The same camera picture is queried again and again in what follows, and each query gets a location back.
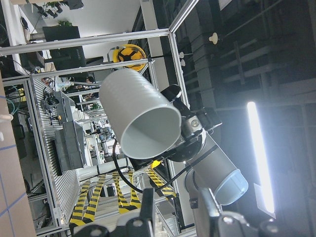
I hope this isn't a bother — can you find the black monitor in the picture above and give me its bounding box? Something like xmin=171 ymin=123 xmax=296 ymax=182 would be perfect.
xmin=41 ymin=26 xmax=87 ymax=72

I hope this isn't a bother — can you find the yellow hard hat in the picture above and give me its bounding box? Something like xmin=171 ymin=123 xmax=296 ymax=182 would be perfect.
xmin=113 ymin=44 xmax=146 ymax=63

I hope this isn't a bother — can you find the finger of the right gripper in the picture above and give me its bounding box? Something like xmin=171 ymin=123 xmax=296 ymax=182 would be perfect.
xmin=161 ymin=84 xmax=182 ymax=102

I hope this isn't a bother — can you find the grey plastic cup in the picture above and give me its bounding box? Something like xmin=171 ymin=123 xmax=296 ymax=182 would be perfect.
xmin=99 ymin=69 xmax=181 ymax=159

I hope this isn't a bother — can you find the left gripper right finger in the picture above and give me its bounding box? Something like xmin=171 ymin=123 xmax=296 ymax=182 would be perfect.
xmin=198 ymin=188 xmax=291 ymax=237

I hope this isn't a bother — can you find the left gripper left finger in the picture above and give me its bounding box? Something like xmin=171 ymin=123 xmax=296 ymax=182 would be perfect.
xmin=74 ymin=188 xmax=155 ymax=237

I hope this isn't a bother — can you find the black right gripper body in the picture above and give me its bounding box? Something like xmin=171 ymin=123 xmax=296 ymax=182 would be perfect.
xmin=129 ymin=99 xmax=222 ymax=170

